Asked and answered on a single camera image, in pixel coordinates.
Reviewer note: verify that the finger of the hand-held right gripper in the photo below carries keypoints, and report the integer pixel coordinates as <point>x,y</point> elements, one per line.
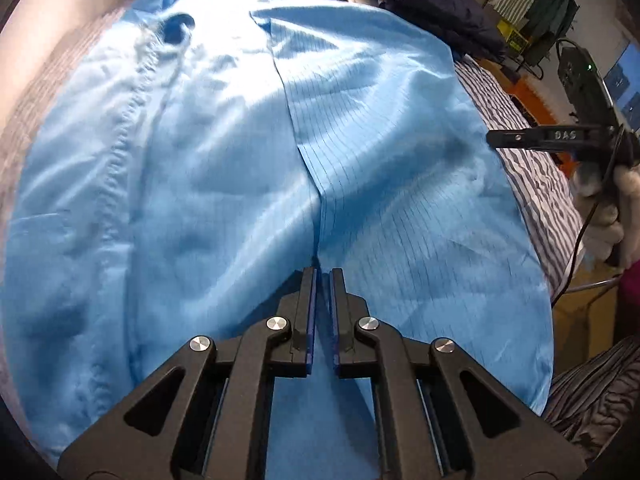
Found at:
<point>517,139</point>

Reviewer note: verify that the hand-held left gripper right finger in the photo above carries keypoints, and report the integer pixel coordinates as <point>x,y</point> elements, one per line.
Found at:
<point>337,320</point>

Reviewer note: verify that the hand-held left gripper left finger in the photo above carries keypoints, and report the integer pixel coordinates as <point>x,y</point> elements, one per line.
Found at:
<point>307,320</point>

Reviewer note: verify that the large blue striped garment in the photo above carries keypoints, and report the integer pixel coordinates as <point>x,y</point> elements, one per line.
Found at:
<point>200,160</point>

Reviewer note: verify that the person's right forearm pink sleeve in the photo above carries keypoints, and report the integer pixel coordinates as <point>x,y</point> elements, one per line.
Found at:
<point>632,282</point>

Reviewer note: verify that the person's right hand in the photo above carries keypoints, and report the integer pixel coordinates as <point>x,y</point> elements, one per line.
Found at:
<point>600,232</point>

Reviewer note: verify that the blue white striped bed quilt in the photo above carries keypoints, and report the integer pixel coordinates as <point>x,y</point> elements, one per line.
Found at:
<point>525,160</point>

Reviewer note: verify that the computer monitor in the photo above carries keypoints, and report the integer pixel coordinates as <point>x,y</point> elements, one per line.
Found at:
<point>625,75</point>

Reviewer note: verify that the yellow box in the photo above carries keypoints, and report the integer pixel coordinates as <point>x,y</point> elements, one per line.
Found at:
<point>515,37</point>

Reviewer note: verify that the green hanging jacket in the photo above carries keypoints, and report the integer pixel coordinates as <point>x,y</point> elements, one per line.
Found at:
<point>550,5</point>

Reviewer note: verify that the navy padded jacket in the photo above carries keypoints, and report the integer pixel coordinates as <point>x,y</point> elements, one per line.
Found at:
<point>430,0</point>

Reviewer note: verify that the person's striped pants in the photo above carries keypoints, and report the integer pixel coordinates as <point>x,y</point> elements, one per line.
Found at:
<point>595,395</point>

